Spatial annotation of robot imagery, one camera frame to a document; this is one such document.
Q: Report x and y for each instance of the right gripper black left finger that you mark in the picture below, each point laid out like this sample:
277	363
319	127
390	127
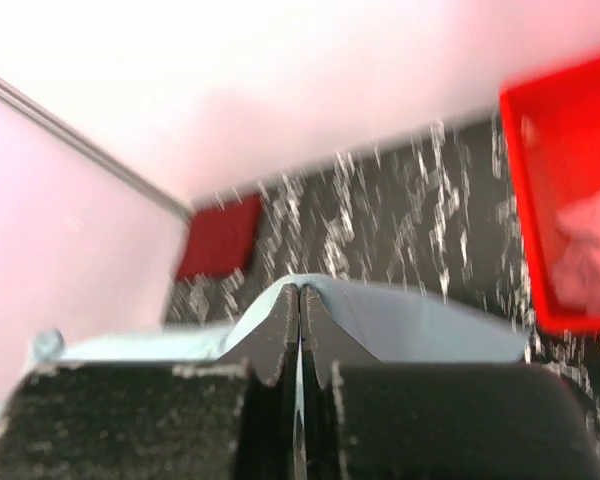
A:
269	353

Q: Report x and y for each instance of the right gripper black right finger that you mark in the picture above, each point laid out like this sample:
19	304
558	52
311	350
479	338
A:
322	343

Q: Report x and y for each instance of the blue-grey t-shirt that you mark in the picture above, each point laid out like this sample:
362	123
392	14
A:
394	325

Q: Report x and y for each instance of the folded dark red t-shirt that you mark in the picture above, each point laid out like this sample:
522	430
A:
221	239

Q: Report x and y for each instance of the pink t-shirt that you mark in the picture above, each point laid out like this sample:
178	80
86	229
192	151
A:
576	275

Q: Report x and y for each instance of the red plastic bin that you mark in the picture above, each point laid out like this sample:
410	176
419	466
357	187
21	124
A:
551	122

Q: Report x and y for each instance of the left aluminium corner post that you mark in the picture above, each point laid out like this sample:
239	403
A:
26	107

